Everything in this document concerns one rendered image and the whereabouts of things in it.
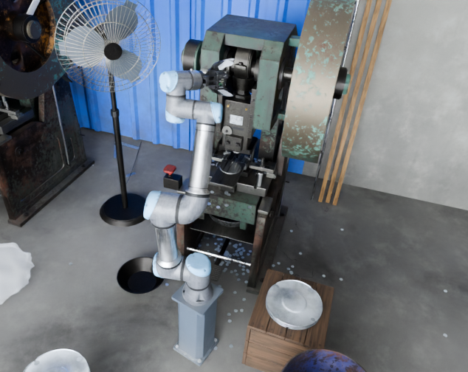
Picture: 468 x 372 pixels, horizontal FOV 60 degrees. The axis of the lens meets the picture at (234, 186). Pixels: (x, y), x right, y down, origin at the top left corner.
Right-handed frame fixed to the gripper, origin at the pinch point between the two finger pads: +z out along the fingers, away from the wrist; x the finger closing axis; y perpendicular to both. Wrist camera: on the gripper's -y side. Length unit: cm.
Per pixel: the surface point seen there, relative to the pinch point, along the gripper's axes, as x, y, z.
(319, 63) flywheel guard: 8.0, 28.3, 21.2
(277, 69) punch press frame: 2.3, -2.9, 30.2
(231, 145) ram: -41, -30, 27
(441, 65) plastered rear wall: 1, 2, 193
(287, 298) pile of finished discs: -109, 24, 23
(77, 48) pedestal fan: 5, -95, -30
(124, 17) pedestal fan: 22, -88, -5
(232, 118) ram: -26.0, -29.8, 26.1
